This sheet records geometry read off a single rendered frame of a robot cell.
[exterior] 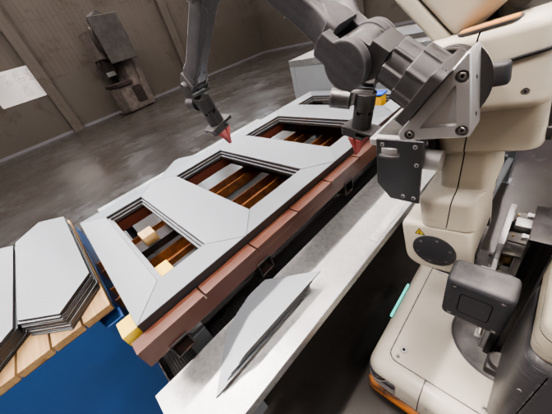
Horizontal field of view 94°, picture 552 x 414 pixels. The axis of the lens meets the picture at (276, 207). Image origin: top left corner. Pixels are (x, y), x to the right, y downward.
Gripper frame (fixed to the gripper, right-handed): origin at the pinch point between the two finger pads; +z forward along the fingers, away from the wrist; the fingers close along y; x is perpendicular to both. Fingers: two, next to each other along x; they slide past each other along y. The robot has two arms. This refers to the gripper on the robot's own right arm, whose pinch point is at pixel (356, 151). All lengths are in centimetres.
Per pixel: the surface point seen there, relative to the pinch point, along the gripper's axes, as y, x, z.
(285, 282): 5.3, -44.9, 17.3
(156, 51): -1065, 438, 190
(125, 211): -72, -61, 23
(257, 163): -41.5, -9.0, 16.4
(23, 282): -62, -98, 19
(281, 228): -3.9, -35.1, 9.2
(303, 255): 1.4, -31.6, 22.3
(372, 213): 10.7, -3.1, 20.3
